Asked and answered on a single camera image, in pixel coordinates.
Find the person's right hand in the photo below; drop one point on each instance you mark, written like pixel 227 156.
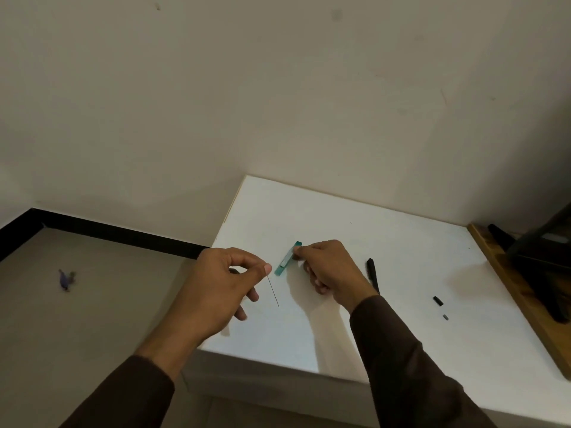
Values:
pixel 330 267

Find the person's left hand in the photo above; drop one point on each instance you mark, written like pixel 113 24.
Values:
pixel 209 289

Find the person's right thumb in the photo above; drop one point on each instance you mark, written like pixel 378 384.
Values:
pixel 308 249

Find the person's left thumb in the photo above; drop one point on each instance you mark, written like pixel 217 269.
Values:
pixel 250 260

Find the person's left middle finger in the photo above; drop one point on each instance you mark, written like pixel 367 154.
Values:
pixel 252 295

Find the thin pencil lead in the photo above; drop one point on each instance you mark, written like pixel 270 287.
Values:
pixel 273 291

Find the teal lead refill case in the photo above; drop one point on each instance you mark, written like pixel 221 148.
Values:
pixel 287 259

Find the person's left forearm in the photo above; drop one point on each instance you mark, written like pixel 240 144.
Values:
pixel 120 387

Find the person's right forearm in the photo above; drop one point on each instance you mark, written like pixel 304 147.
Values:
pixel 410 369

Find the black pencil cap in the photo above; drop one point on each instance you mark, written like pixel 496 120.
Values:
pixel 438 301

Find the purple scrap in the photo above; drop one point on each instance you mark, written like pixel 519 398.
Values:
pixel 66 279

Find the wooden board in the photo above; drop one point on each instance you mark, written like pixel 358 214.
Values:
pixel 519 294

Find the black stand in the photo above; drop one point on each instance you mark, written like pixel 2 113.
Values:
pixel 535 262

